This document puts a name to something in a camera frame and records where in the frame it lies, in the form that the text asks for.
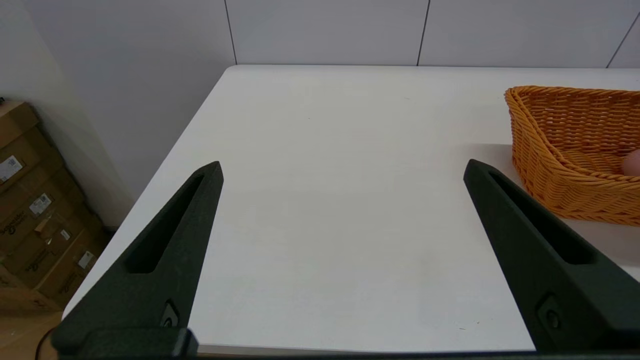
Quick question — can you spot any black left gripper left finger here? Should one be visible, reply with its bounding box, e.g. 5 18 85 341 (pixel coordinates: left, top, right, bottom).
50 161 224 351

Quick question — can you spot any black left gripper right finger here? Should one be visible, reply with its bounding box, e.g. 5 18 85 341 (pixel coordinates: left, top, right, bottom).
463 159 640 351

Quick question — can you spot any orange woven wicker basket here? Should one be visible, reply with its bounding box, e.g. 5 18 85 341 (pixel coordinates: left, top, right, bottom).
504 85 640 227

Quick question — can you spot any brown cardboard box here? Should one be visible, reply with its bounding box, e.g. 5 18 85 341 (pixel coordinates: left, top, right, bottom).
0 125 66 198
10 210 110 308
0 99 40 150
0 167 86 251
0 267 61 313

